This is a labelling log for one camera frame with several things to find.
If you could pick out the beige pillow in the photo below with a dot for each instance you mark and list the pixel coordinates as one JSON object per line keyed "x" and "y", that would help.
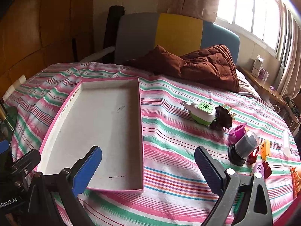
{"x": 245, "y": 84}

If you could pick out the striped beige curtain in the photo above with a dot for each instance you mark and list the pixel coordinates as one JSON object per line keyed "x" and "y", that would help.
{"x": 289, "y": 56}

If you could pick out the window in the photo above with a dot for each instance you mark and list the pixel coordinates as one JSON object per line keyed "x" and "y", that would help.
{"x": 254, "y": 11}

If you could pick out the orange ridged plastic toy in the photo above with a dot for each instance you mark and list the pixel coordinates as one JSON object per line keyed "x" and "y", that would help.
{"x": 296, "y": 183}

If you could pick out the teal ribbed plastic cup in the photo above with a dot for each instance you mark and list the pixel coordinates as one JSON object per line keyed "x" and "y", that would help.
{"x": 239, "y": 202}

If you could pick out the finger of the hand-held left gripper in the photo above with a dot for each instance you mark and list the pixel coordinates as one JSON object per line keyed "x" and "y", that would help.
{"x": 27, "y": 161}

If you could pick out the green white plug-in device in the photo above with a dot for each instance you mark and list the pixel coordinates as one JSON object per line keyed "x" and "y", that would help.
{"x": 202, "y": 115}

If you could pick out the translucent glue stick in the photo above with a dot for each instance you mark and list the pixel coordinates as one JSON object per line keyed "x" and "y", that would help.
{"x": 287, "y": 143}

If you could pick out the wooden wardrobe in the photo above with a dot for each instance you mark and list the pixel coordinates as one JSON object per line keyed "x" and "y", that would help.
{"x": 42, "y": 28}

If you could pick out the glass bottle with gold contents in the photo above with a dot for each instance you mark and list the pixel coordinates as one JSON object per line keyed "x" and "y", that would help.
{"x": 2, "y": 113}

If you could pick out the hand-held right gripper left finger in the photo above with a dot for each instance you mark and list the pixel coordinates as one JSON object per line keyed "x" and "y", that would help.
{"x": 88, "y": 170}

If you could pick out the striped bed sheet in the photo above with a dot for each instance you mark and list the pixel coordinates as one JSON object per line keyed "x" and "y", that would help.
{"x": 169, "y": 146}

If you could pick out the dark brown hair claw clip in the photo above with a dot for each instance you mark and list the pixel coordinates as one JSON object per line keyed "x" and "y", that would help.
{"x": 223, "y": 120}

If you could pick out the grey yellow blue headboard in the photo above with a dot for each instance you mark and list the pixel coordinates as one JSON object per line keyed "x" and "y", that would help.
{"x": 178, "y": 33}

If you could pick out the black rolled mat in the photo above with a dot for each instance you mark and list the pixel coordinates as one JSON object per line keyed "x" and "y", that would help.
{"x": 114, "y": 28}

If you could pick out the purple plastic scoop toy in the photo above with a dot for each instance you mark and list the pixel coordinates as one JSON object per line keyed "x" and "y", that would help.
{"x": 237, "y": 131}

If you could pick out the purple small box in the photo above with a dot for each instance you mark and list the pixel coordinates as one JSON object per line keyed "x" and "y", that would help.
{"x": 263, "y": 74}

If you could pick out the brown quilt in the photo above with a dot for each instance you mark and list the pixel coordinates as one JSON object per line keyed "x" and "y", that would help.
{"x": 202, "y": 66}

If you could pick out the white carton box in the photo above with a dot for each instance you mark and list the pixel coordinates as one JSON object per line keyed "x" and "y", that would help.
{"x": 256, "y": 67}

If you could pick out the wooden side shelf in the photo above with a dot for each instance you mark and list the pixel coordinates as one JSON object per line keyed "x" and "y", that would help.
{"x": 265, "y": 87}

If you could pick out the pink cardboard tray box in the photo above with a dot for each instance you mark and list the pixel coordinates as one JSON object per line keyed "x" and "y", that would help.
{"x": 98, "y": 127}

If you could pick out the green glass table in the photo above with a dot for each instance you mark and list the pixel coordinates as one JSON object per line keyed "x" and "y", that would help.
{"x": 10, "y": 122}

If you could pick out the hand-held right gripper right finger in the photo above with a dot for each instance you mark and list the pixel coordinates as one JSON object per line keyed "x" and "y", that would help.
{"x": 208, "y": 169}

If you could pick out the orange yellow toy piece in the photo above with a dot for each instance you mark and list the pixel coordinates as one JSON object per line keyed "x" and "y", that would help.
{"x": 265, "y": 148}

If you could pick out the black tape roll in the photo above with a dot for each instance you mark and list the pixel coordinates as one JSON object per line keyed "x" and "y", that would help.
{"x": 244, "y": 146}

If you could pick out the purple patterned oval case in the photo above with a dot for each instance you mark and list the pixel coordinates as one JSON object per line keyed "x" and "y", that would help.
{"x": 258, "y": 169}

